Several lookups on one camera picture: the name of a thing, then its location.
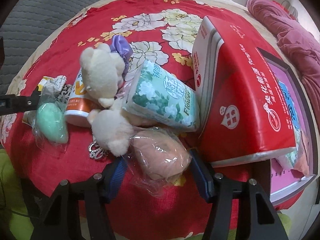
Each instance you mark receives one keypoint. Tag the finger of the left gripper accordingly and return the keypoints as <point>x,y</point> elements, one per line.
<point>11,104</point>

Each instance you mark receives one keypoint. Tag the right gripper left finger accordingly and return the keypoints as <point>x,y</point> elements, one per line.
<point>60,217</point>

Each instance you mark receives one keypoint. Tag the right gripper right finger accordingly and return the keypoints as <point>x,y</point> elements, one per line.
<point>257,218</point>

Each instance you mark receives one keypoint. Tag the white floral scrunchie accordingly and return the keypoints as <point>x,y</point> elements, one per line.
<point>58,83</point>

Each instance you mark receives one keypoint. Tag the mint green sponge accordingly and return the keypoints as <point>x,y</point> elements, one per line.
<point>50,130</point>

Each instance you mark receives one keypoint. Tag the white yellow packet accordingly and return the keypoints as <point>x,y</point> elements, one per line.
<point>46,82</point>

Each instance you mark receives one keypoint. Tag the leopard print scrunchie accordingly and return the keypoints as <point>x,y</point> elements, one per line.
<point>65,93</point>

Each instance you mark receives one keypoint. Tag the pink cloth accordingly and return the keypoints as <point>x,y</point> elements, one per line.
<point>302,163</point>

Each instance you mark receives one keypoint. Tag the cream plush bear purple dress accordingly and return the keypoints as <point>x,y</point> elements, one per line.
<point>104,69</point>

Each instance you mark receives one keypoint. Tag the cream plush bear pink dress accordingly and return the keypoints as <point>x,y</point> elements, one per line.
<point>113,127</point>

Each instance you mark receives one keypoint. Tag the peach sponge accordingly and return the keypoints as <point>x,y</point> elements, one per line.
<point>157,159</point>

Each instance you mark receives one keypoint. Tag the green floral tissue pack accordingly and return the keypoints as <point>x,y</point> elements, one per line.
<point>156,94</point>

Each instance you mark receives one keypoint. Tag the grey tray with pink book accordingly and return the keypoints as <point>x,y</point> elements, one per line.
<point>285,182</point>

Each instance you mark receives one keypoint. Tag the white orange supplement bottle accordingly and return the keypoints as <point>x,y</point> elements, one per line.
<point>79,104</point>

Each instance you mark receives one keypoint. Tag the red tissue box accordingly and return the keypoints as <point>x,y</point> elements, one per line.
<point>241,115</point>

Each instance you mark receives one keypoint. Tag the grey quilted headboard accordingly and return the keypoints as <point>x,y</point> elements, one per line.
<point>28,24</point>

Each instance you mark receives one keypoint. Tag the red floral blanket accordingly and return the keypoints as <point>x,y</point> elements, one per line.
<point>163,32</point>

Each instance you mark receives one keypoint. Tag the pink quilted comforter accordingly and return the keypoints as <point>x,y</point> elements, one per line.
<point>296,43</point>

